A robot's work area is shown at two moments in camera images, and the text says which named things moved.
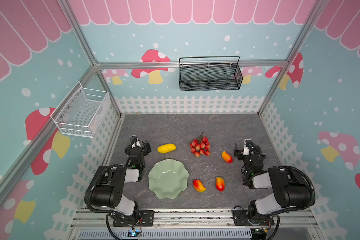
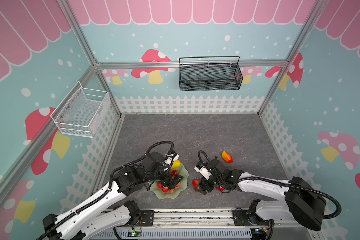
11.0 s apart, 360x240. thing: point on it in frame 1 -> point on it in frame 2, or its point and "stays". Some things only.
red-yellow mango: (227, 157) stays
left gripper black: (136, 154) -> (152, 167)
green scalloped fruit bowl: (168, 178) stays
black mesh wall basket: (210, 73) stays
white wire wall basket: (80, 112) stays
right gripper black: (242, 153) -> (207, 183)
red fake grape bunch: (202, 146) -> (165, 189)
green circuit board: (134, 233) stays
